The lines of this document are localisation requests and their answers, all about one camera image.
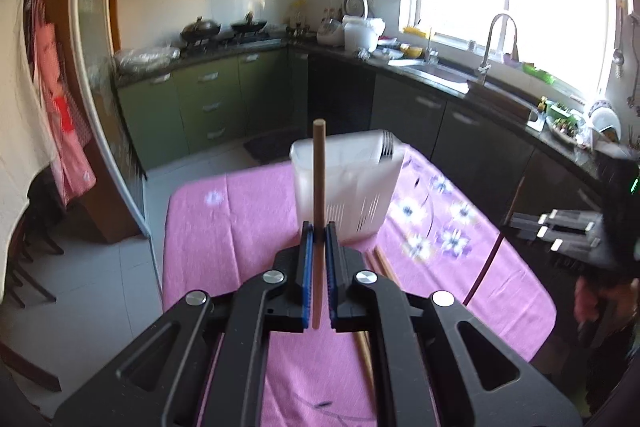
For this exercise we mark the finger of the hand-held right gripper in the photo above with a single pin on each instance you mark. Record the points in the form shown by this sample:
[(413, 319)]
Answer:
[(565, 219), (575, 244)]

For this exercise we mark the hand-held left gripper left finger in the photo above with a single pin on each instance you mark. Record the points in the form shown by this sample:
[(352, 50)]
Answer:
[(307, 277)]

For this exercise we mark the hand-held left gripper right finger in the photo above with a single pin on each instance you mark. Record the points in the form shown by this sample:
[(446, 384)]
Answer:
[(331, 277)]

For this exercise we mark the brown wooden chopstick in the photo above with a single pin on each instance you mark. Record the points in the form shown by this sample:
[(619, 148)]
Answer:
[(387, 262), (377, 264), (366, 367)]

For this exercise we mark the dark wooden chopstick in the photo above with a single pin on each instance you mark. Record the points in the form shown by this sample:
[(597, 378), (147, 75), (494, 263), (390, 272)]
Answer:
[(492, 257)]

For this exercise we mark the light wooden chopstick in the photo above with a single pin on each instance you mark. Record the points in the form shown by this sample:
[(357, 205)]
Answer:
[(319, 177)]

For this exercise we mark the white plastic utensil holder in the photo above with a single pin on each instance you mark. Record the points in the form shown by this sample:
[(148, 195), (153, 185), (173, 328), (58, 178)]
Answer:
[(350, 177)]

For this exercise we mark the person's right hand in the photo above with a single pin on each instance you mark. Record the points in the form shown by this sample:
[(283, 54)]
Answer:
[(586, 302)]

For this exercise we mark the pink floral tablecloth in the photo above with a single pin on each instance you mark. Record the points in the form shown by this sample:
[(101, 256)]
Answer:
[(225, 247)]

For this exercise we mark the plate of food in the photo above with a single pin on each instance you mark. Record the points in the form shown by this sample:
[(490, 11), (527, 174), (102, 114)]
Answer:
[(565, 127)]

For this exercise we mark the white dishes in rack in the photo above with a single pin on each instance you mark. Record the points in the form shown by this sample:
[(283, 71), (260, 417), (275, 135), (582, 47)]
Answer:
[(605, 122)]

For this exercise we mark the dark floor mat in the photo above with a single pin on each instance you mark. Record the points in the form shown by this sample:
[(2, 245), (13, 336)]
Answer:
[(272, 146)]

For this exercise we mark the wooden cutting board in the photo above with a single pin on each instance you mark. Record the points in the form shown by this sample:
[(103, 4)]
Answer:
[(500, 99)]

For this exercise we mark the metal fork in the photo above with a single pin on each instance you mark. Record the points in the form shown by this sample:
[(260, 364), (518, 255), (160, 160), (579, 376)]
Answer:
[(387, 144)]

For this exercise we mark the green container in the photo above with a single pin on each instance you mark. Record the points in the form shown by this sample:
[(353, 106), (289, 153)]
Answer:
[(537, 74)]

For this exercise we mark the hanging metal ladle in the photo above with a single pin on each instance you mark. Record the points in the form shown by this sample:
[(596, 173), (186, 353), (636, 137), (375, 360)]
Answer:
[(619, 57)]

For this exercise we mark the dark lower cabinets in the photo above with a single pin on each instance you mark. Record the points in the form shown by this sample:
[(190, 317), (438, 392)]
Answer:
[(410, 117)]

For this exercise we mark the steel kitchen faucet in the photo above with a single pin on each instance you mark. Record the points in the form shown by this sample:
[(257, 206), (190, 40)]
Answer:
[(485, 57)]

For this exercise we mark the steel kitchen sink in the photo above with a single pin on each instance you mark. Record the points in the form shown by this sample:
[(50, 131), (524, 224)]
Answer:
[(440, 73)]

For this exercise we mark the green lower cabinets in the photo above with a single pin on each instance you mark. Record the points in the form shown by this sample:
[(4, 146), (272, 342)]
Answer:
[(210, 102)]

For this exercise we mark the yellow bowl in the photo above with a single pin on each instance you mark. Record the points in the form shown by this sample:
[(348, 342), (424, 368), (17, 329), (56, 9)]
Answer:
[(413, 52)]

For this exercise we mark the white rounded container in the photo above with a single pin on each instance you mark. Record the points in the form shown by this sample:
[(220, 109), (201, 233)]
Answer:
[(330, 34)]

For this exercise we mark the white plastic bucket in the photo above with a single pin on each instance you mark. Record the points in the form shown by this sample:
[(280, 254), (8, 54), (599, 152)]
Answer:
[(361, 36)]

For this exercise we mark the gas stove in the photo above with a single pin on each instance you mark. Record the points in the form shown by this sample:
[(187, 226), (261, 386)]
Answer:
[(235, 43)]

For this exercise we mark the row of condiment bottles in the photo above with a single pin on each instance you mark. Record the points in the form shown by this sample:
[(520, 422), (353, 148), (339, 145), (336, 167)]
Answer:
[(300, 19)]

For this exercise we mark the black frying pan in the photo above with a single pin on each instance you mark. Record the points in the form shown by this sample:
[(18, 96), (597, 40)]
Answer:
[(248, 26)]

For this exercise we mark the black wok with lid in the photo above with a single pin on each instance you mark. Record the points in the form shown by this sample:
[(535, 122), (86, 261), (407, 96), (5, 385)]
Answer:
[(200, 31)]

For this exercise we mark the clear plastic bag of vegetables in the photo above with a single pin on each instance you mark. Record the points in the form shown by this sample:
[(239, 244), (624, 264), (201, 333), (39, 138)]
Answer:
[(147, 59)]

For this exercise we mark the silver rice cooker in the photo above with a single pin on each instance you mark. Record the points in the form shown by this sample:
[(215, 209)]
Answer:
[(356, 4)]

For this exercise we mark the dark wooden chairs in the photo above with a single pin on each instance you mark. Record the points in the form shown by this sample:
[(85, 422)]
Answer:
[(30, 227)]

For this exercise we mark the red checked apron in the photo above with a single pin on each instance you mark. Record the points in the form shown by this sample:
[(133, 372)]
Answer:
[(62, 122)]

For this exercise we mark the sliding glass door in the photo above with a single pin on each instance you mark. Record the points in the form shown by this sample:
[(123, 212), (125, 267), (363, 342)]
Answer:
[(95, 57)]

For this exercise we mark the white hanging cloth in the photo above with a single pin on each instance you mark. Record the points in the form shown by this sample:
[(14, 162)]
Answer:
[(20, 107)]

